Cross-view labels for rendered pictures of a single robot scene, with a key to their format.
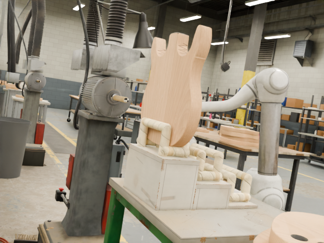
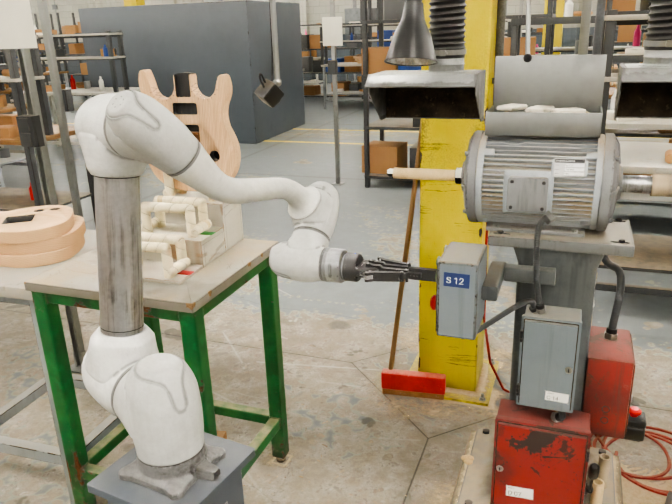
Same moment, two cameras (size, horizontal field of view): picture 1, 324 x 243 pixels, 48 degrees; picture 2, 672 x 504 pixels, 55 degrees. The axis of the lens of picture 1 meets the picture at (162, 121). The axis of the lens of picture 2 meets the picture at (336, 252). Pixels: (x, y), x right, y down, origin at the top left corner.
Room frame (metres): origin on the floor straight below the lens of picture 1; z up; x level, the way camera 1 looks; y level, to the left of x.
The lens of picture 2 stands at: (3.28, -1.15, 1.66)
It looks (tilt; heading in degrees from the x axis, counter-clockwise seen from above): 19 degrees down; 138
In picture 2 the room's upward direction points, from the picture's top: 2 degrees counter-clockwise
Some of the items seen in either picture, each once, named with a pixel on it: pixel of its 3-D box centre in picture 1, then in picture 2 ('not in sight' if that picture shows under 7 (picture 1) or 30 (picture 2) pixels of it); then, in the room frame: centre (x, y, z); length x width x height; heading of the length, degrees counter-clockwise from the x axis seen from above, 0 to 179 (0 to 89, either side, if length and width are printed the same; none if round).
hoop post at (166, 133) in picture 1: (164, 141); not in sight; (1.20, -0.02, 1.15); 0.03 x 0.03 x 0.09
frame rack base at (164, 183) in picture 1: (158, 174); (199, 220); (1.30, -0.02, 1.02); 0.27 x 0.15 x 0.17; 31
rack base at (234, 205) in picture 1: (221, 195); (154, 271); (1.45, -0.29, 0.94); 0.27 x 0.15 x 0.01; 31
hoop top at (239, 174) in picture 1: (234, 172); (142, 246); (1.47, -0.33, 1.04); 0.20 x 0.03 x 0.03; 30
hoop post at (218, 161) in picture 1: (217, 168); (146, 220); (1.32, -0.23, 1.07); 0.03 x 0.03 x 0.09
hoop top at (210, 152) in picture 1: (206, 151); (166, 207); (1.40, -0.19, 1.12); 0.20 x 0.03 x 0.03; 30
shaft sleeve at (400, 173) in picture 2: (120, 98); (424, 174); (2.11, 0.26, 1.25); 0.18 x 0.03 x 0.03; 27
